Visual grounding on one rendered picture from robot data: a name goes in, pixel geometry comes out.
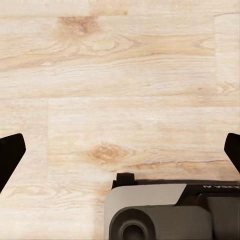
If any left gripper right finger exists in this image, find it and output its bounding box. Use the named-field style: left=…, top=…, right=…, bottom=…
left=224, top=132, right=240, bottom=173

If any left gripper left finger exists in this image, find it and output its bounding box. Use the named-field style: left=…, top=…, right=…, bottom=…
left=0, top=133, right=26, bottom=193

